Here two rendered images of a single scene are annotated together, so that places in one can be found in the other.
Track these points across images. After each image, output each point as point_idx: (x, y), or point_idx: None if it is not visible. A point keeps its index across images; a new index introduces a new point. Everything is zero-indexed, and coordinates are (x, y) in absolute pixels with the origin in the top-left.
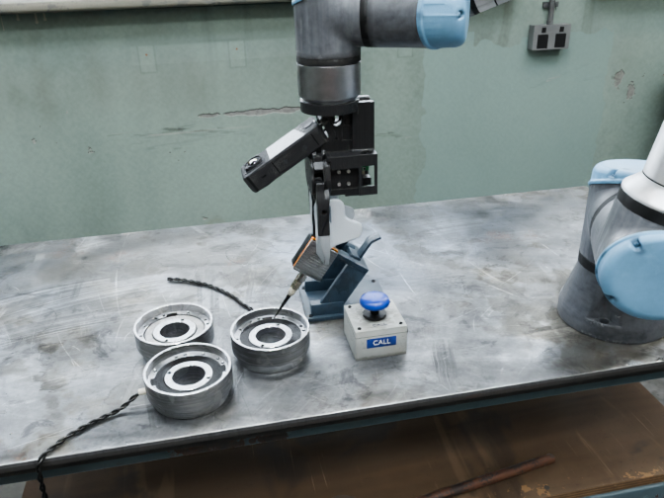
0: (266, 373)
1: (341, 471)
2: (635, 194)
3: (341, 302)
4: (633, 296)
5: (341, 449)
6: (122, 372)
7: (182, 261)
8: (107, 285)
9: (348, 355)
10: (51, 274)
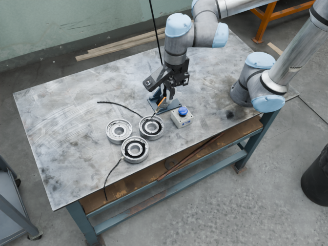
0: (153, 140)
1: None
2: (267, 84)
3: (167, 107)
4: (262, 109)
5: None
6: (107, 149)
7: (96, 91)
8: (75, 109)
9: (175, 127)
10: (48, 106)
